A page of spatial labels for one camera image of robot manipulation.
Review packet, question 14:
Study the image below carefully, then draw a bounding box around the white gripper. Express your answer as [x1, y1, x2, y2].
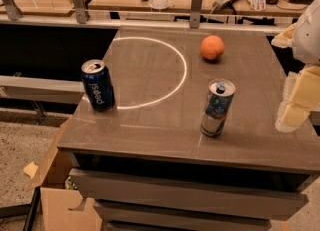
[271, 0, 320, 133]

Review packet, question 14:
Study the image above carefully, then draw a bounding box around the orange fruit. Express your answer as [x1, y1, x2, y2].
[200, 35, 225, 60]

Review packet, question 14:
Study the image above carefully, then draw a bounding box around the silver blue energy drink can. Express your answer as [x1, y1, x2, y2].
[200, 78, 236, 137]

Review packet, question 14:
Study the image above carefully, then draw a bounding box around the blue pepsi can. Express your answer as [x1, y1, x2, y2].
[81, 59, 115, 111]

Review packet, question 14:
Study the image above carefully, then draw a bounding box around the white printed small box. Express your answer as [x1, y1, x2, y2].
[248, 0, 266, 11]

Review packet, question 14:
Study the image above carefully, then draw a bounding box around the white face mask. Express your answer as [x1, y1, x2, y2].
[148, 0, 170, 10]

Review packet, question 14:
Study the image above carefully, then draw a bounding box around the grey drawer cabinet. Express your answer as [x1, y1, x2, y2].
[58, 27, 320, 231]

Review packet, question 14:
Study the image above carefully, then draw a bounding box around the brown cardboard box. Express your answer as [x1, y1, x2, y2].
[26, 119, 102, 231]

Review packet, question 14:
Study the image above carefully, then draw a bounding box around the metal bracket post right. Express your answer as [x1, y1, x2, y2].
[189, 0, 202, 29]

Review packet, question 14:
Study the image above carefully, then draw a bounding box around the metal bracket post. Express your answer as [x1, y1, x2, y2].
[2, 0, 22, 21]
[189, 0, 202, 29]
[72, 0, 89, 24]

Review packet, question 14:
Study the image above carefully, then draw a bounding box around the metal bracket post middle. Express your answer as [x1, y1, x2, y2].
[72, 0, 89, 24]

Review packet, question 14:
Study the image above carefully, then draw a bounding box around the metal bracket post left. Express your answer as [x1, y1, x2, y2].
[2, 0, 22, 21]

